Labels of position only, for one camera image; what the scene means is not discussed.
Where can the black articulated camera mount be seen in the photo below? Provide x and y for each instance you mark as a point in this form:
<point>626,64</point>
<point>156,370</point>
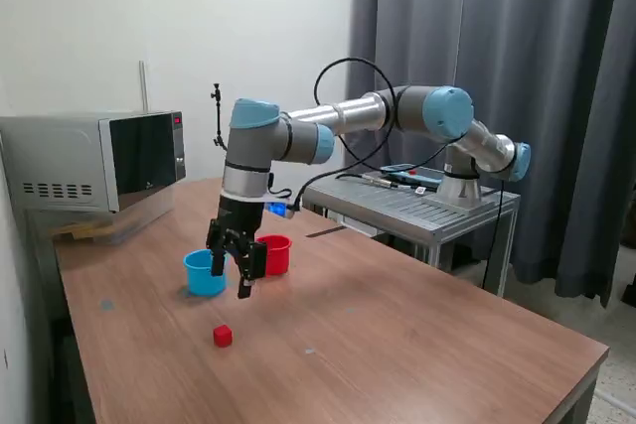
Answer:
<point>217,106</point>

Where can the silver microwave oven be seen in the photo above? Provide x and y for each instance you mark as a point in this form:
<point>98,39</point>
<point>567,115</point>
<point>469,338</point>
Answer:
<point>59,156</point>

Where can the dark floor clutter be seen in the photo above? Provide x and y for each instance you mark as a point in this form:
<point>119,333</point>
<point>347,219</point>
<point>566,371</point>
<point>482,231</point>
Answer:
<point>627,290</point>

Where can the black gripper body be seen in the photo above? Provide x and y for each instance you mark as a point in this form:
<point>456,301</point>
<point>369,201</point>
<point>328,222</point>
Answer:
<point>241,218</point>

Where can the dark thin flat strip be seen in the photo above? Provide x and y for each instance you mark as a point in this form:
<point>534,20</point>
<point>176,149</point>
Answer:
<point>325,232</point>

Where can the blue plastic cup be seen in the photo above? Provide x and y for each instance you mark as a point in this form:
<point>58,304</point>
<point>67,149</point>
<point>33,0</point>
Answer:
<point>199,280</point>

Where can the blue teach pendant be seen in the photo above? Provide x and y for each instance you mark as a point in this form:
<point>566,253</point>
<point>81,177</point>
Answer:
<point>422,178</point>

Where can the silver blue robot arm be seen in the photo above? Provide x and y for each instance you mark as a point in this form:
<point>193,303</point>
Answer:
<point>348,113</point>

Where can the dark grey curtain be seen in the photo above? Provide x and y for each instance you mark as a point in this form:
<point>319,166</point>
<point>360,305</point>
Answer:
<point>586,71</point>

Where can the grey metal robot stand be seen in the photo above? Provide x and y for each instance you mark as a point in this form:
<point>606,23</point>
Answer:
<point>397,205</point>

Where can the dark table leg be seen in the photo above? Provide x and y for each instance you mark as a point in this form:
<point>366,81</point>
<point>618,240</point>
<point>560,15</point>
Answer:
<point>579,404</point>

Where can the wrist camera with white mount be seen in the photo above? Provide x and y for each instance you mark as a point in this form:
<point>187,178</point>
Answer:
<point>280,208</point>

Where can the red cube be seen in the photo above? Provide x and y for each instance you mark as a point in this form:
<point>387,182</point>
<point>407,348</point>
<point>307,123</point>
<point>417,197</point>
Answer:
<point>222,336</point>

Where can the white vertical pipe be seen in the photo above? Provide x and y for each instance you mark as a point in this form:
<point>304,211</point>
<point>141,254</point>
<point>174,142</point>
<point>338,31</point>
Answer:
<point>143,86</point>

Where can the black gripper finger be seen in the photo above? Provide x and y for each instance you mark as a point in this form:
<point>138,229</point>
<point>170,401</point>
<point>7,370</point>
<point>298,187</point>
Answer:
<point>252,265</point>
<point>217,257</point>

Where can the wooden boards stack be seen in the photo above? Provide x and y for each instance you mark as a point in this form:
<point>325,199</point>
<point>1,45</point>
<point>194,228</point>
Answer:
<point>74,231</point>

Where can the red plastic cup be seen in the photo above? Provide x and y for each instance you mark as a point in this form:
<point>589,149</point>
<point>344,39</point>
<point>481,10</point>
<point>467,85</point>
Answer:
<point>278,257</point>

